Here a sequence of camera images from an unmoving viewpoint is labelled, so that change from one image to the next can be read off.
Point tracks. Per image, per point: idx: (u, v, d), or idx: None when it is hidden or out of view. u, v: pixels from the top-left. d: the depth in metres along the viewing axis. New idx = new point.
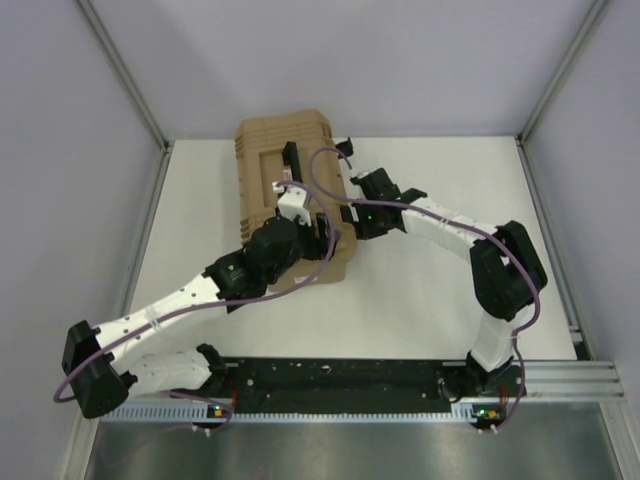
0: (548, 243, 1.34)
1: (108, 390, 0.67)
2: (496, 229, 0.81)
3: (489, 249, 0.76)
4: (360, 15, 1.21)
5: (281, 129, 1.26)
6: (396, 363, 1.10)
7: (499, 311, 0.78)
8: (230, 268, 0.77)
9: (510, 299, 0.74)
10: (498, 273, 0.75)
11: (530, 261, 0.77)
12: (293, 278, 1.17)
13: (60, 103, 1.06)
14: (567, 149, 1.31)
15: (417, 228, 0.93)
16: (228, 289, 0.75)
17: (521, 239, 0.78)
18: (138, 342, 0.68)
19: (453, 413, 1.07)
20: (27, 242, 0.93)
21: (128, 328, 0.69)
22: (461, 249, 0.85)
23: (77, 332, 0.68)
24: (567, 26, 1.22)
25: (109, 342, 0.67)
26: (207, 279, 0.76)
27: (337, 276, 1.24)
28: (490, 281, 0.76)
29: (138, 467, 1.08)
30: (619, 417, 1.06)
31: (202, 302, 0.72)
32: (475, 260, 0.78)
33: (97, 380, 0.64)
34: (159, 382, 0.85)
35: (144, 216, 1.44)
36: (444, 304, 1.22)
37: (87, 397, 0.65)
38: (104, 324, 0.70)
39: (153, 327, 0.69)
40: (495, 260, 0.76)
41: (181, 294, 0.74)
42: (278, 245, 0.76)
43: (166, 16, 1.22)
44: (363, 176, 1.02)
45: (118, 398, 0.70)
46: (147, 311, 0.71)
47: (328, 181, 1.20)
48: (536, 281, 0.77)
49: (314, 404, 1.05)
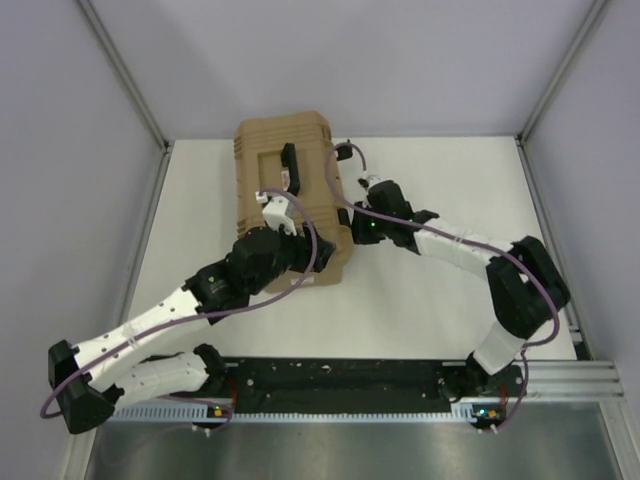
0: (547, 244, 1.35)
1: (91, 408, 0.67)
2: (511, 245, 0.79)
3: (506, 267, 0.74)
4: (360, 15, 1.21)
5: (281, 131, 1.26)
6: (397, 364, 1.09)
7: (519, 330, 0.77)
8: (210, 280, 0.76)
9: (534, 320, 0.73)
10: (519, 292, 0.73)
11: (549, 276, 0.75)
12: (290, 278, 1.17)
13: (60, 102, 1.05)
14: (567, 149, 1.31)
15: (430, 248, 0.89)
16: (209, 301, 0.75)
17: (538, 254, 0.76)
18: (117, 360, 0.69)
19: (453, 413, 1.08)
20: (26, 241, 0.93)
21: (106, 347, 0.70)
22: (475, 267, 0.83)
23: (57, 352, 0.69)
24: (568, 26, 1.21)
25: (87, 363, 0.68)
26: (186, 293, 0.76)
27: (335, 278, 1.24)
28: (510, 300, 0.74)
29: (138, 467, 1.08)
30: (619, 417, 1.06)
31: (180, 317, 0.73)
32: (492, 280, 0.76)
33: (77, 401, 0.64)
34: (150, 391, 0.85)
35: (144, 216, 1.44)
36: (444, 304, 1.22)
37: (71, 415, 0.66)
38: (83, 343, 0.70)
39: (132, 345, 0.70)
40: (513, 279, 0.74)
41: (160, 309, 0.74)
42: (259, 256, 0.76)
43: (166, 15, 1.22)
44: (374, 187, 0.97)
45: (104, 413, 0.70)
46: (125, 329, 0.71)
47: (326, 182, 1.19)
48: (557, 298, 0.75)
49: (315, 404, 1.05)
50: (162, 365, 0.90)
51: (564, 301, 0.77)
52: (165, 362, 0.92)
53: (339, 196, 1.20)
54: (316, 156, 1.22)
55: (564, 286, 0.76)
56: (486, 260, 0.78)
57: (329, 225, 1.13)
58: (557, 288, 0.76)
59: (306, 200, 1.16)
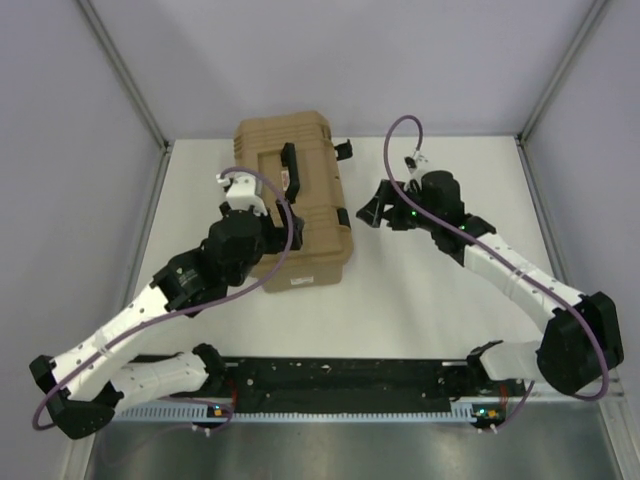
0: (548, 244, 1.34)
1: (79, 418, 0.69)
2: (579, 298, 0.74)
3: (570, 324, 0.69)
4: (360, 15, 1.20)
5: (281, 130, 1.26)
6: (397, 363, 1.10)
7: (560, 384, 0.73)
8: (179, 271, 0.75)
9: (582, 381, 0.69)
10: (577, 355, 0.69)
11: (611, 341, 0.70)
12: (289, 277, 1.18)
13: (60, 103, 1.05)
14: (568, 149, 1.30)
15: (478, 266, 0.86)
16: (179, 294, 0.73)
17: (607, 315, 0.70)
18: (93, 372, 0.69)
19: (452, 412, 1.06)
20: (26, 242, 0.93)
21: (80, 359, 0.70)
22: (529, 306, 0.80)
23: (36, 368, 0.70)
24: (568, 26, 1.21)
25: (64, 377, 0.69)
26: (155, 290, 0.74)
27: (333, 279, 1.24)
28: (564, 357, 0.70)
29: (138, 466, 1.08)
30: (619, 417, 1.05)
31: (149, 318, 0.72)
32: (551, 331, 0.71)
33: (60, 414, 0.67)
34: (149, 393, 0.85)
35: (144, 216, 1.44)
36: (446, 304, 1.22)
37: (63, 424, 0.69)
38: (59, 357, 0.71)
39: (104, 355, 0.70)
40: (574, 339, 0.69)
41: (130, 311, 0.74)
42: (237, 241, 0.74)
43: (166, 16, 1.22)
44: (429, 179, 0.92)
45: (101, 417, 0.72)
46: (97, 339, 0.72)
47: (327, 183, 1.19)
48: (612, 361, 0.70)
49: (315, 404, 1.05)
50: (160, 367, 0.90)
51: (619, 365, 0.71)
52: (164, 364, 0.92)
53: (338, 197, 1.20)
54: (316, 156, 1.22)
55: (621, 352, 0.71)
56: (548, 310, 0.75)
57: (329, 225, 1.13)
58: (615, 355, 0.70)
59: (306, 200, 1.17)
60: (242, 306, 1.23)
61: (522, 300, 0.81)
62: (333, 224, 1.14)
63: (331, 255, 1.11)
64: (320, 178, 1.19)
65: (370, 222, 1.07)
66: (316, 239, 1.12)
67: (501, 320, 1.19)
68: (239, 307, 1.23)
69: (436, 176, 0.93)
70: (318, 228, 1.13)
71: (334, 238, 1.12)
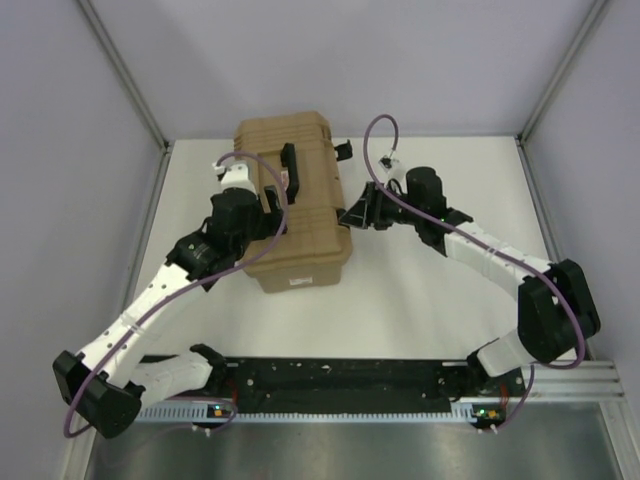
0: (547, 243, 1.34)
1: (116, 408, 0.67)
2: (548, 267, 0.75)
3: (541, 288, 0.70)
4: (359, 16, 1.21)
5: (281, 130, 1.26)
6: (397, 363, 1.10)
7: (539, 352, 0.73)
8: (191, 247, 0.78)
9: (558, 345, 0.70)
10: (549, 318, 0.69)
11: (584, 303, 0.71)
12: (288, 278, 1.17)
13: (60, 104, 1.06)
14: (567, 149, 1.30)
15: (461, 255, 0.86)
16: (197, 266, 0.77)
17: (576, 280, 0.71)
18: (127, 351, 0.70)
19: (453, 413, 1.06)
20: (27, 242, 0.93)
21: (111, 342, 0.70)
22: (503, 279, 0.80)
23: (62, 363, 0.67)
24: (568, 26, 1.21)
25: (97, 363, 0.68)
26: (172, 267, 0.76)
27: (330, 279, 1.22)
28: (537, 322, 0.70)
29: (138, 467, 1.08)
30: (619, 417, 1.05)
31: (174, 291, 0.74)
32: (523, 298, 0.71)
33: (102, 399, 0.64)
34: (165, 388, 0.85)
35: (144, 216, 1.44)
36: (447, 304, 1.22)
37: (99, 417, 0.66)
38: (86, 347, 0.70)
39: (137, 332, 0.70)
40: (545, 304, 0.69)
41: (151, 290, 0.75)
42: (241, 210, 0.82)
43: (166, 16, 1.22)
44: (413, 177, 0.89)
45: (133, 410, 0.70)
46: (124, 319, 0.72)
47: (325, 183, 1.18)
48: (585, 324, 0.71)
49: (315, 404, 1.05)
50: (170, 364, 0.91)
51: (594, 329, 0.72)
52: (171, 360, 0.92)
53: (337, 197, 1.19)
54: (315, 157, 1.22)
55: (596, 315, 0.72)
56: (519, 278, 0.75)
57: (328, 226, 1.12)
58: (589, 317, 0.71)
59: (306, 200, 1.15)
60: (243, 306, 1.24)
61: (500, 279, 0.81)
62: (329, 224, 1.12)
63: (326, 254, 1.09)
64: (318, 179, 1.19)
65: (359, 225, 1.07)
66: (315, 240, 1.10)
67: (501, 320, 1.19)
68: (239, 306, 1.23)
69: (419, 171, 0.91)
70: (317, 228, 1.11)
71: (334, 239, 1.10)
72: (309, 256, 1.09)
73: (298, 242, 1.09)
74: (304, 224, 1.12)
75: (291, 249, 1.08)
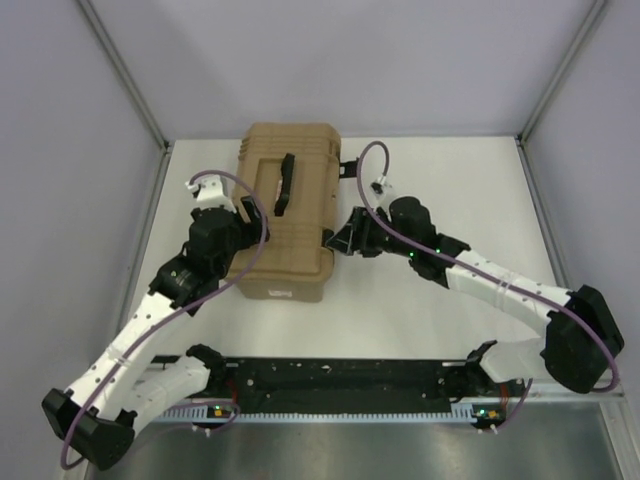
0: (547, 243, 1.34)
1: (109, 442, 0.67)
2: (567, 296, 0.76)
3: (569, 323, 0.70)
4: (359, 15, 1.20)
5: (286, 140, 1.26)
6: (397, 363, 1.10)
7: (576, 386, 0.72)
8: (173, 274, 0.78)
9: (594, 377, 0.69)
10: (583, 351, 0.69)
11: (609, 329, 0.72)
12: (268, 289, 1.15)
13: (59, 102, 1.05)
14: (568, 149, 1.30)
15: (464, 285, 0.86)
16: (181, 294, 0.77)
17: (598, 307, 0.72)
18: (115, 385, 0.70)
19: (452, 413, 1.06)
20: (26, 242, 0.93)
21: (99, 376, 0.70)
22: (523, 314, 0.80)
23: (51, 401, 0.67)
24: (568, 26, 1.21)
25: (87, 398, 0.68)
26: (155, 295, 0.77)
27: (313, 296, 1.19)
28: (569, 358, 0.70)
29: (138, 467, 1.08)
30: (619, 417, 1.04)
31: (159, 320, 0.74)
32: (553, 337, 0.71)
33: (95, 434, 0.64)
34: (160, 405, 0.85)
35: (144, 216, 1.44)
36: (450, 304, 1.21)
37: (92, 452, 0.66)
38: (74, 383, 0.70)
39: (124, 364, 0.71)
40: (577, 339, 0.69)
41: (137, 320, 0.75)
42: (218, 232, 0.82)
43: (165, 16, 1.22)
44: (398, 211, 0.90)
45: (125, 440, 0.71)
46: (110, 352, 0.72)
47: (318, 200, 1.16)
48: (614, 349, 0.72)
49: (314, 404, 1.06)
50: (164, 375, 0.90)
51: (621, 351, 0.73)
52: (163, 373, 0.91)
53: (328, 217, 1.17)
54: (316, 171, 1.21)
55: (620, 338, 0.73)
56: (542, 313, 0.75)
57: (311, 244, 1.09)
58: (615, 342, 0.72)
59: (294, 216, 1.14)
60: (243, 307, 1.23)
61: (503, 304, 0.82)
62: (313, 246, 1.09)
63: (304, 274, 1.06)
64: (314, 195, 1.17)
65: (345, 251, 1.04)
66: (294, 257, 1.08)
67: (502, 322, 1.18)
68: (239, 308, 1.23)
69: (403, 203, 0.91)
70: (298, 245, 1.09)
71: (314, 259, 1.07)
72: (287, 274, 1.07)
73: (277, 259, 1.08)
74: (286, 240, 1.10)
75: (271, 262, 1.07)
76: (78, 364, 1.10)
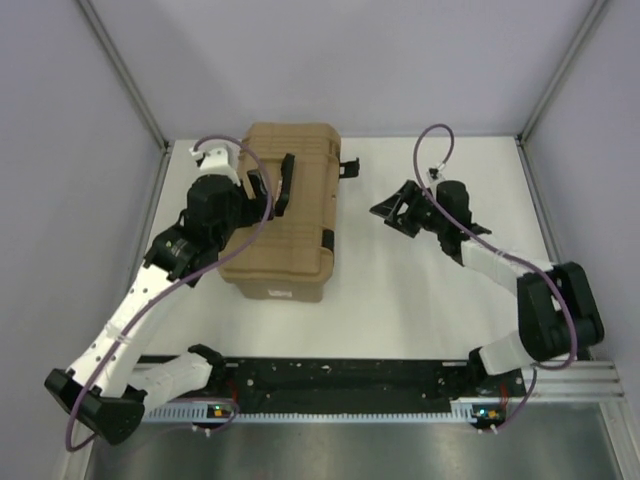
0: (547, 243, 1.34)
1: (115, 420, 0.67)
2: (552, 268, 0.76)
3: (539, 284, 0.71)
4: (359, 15, 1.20)
5: (285, 139, 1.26)
6: (396, 363, 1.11)
7: (536, 354, 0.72)
8: (169, 244, 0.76)
9: (554, 344, 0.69)
10: (546, 313, 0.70)
11: (584, 307, 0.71)
12: (268, 289, 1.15)
13: (58, 103, 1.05)
14: (567, 150, 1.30)
15: (472, 260, 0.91)
16: (177, 265, 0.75)
17: (579, 283, 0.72)
18: (117, 362, 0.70)
19: (453, 412, 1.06)
20: (26, 243, 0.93)
21: (100, 355, 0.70)
22: (512, 283, 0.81)
23: (54, 381, 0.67)
24: (568, 26, 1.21)
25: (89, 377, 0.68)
26: (151, 268, 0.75)
27: (312, 297, 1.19)
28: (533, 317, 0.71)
29: (137, 468, 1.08)
30: (619, 417, 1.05)
31: (155, 295, 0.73)
32: (521, 295, 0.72)
33: (99, 412, 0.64)
34: (167, 391, 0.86)
35: (144, 216, 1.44)
36: (450, 304, 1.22)
37: (99, 430, 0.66)
38: (75, 363, 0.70)
39: (123, 342, 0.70)
40: (543, 298, 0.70)
41: (133, 295, 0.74)
42: (217, 198, 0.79)
43: (166, 16, 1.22)
44: (441, 189, 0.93)
45: (133, 419, 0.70)
46: (109, 330, 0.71)
47: (319, 200, 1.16)
48: (586, 328, 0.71)
49: (315, 404, 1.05)
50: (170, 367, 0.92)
51: (596, 335, 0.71)
52: (168, 364, 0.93)
53: (328, 216, 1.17)
54: (316, 171, 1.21)
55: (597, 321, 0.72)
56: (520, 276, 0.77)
57: (312, 245, 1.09)
58: (590, 322, 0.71)
59: (294, 216, 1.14)
60: (243, 307, 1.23)
61: (497, 273, 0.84)
62: (314, 246, 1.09)
63: (303, 274, 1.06)
64: (314, 194, 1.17)
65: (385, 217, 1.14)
66: (294, 258, 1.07)
67: (502, 323, 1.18)
68: (239, 307, 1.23)
69: (449, 184, 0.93)
70: (298, 246, 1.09)
71: (314, 260, 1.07)
72: (288, 273, 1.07)
73: (277, 259, 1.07)
74: (287, 240, 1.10)
75: (271, 264, 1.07)
76: None
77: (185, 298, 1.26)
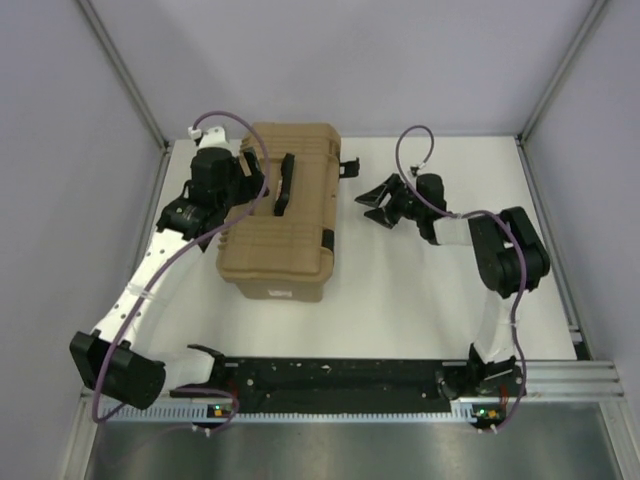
0: (547, 243, 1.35)
1: (142, 376, 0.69)
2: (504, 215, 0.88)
3: (485, 222, 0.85)
4: (359, 15, 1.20)
5: (286, 139, 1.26)
6: (397, 363, 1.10)
7: (494, 284, 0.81)
8: (179, 211, 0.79)
9: (503, 270, 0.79)
10: (494, 243, 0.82)
11: (528, 238, 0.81)
12: (268, 289, 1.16)
13: (58, 104, 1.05)
14: (567, 149, 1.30)
15: (446, 235, 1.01)
16: (190, 227, 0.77)
17: (522, 220, 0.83)
18: (142, 318, 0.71)
19: (452, 412, 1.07)
20: (24, 243, 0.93)
21: (124, 312, 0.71)
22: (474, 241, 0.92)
23: (80, 342, 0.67)
24: (568, 27, 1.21)
25: (116, 333, 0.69)
26: (164, 233, 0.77)
27: (312, 297, 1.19)
28: (485, 250, 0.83)
29: (137, 468, 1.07)
30: (618, 417, 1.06)
31: (173, 254, 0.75)
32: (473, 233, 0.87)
33: (131, 364, 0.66)
34: (176, 375, 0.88)
35: (144, 216, 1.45)
36: (451, 303, 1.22)
37: (129, 386, 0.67)
38: (99, 323, 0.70)
39: (147, 297, 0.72)
40: (489, 232, 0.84)
41: (151, 257, 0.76)
42: (220, 167, 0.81)
43: (166, 16, 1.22)
44: (420, 179, 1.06)
45: (155, 378, 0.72)
46: (131, 289, 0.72)
47: (319, 199, 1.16)
48: (533, 258, 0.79)
49: (315, 404, 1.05)
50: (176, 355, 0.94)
51: (546, 265, 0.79)
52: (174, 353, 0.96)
53: (328, 215, 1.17)
54: (315, 170, 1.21)
55: (546, 254, 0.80)
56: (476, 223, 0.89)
57: (312, 245, 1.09)
58: (539, 254, 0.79)
59: (294, 215, 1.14)
60: (243, 306, 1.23)
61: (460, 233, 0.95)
62: (314, 245, 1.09)
63: (303, 273, 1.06)
64: (314, 194, 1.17)
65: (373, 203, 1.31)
66: (294, 257, 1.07)
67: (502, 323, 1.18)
68: (239, 307, 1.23)
69: (426, 175, 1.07)
70: (298, 245, 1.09)
71: (314, 260, 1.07)
72: (289, 273, 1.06)
73: (276, 259, 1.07)
74: (287, 239, 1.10)
75: (270, 263, 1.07)
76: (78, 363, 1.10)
77: (185, 298, 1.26)
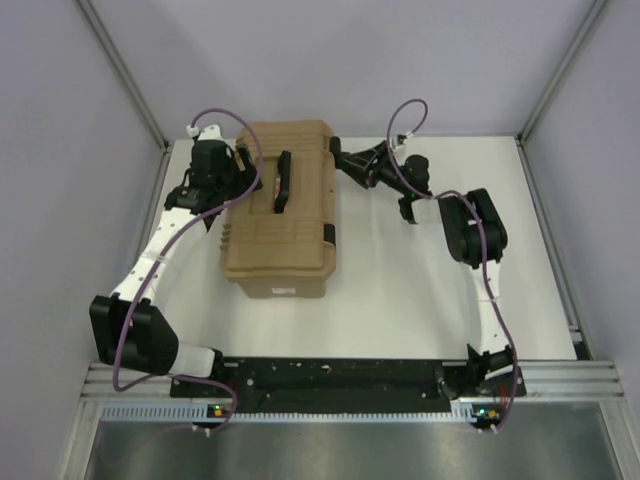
0: (547, 242, 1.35)
1: (161, 338, 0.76)
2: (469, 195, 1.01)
3: (453, 202, 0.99)
4: (359, 16, 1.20)
5: (281, 137, 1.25)
6: (397, 363, 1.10)
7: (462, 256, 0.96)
8: (184, 194, 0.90)
9: (465, 242, 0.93)
10: (459, 220, 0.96)
11: (489, 215, 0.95)
12: (271, 288, 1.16)
13: (57, 104, 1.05)
14: (566, 149, 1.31)
15: (422, 214, 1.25)
16: (196, 204, 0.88)
17: (484, 200, 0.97)
18: (158, 279, 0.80)
19: (452, 412, 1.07)
20: (23, 243, 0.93)
21: (142, 275, 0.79)
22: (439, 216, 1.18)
23: (102, 302, 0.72)
24: (568, 27, 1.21)
25: (135, 292, 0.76)
26: (172, 211, 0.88)
27: (315, 293, 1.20)
28: (451, 226, 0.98)
29: (137, 468, 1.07)
30: (618, 417, 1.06)
31: (183, 226, 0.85)
32: (444, 213, 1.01)
33: (151, 321, 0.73)
34: (179, 367, 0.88)
35: (144, 216, 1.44)
36: (450, 302, 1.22)
37: (148, 346, 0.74)
38: (118, 286, 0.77)
39: (163, 261, 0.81)
40: (454, 210, 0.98)
41: (163, 231, 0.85)
42: (217, 151, 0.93)
43: (166, 16, 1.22)
44: (409, 165, 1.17)
45: (170, 343, 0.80)
46: (149, 255, 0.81)
47: (317, 194, 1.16)
48: (493, 232, 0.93)
49: (315, 404, 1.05)
50: None
51: (505, 237, 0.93)
52: None
53: (328, 209, 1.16)
54: (312, 166, 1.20)
55: (503, 229, 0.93)
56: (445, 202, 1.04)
57: (314, 240, 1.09)
58: (497, 229, 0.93)
59: (295, 211, 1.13)
60: (243, 306, 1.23)
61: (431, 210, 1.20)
62: (317, 239, 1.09)
63: (309, 268, 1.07)
64: (311, 189, 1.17)
65: (355, 166, 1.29)
66: (297, 254, 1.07)
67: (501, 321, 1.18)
68: (239, 307, 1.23)
69: (417, 161, 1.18)
70: (301, 241, 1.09)
71: (317, 254, 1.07)
72: (295, 268, 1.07)
73: (279, 256, 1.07)
74: (289, 236, 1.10)
75: (273, 260, 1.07)
76: (77, 363, 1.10)
77: (184, 298, 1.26)
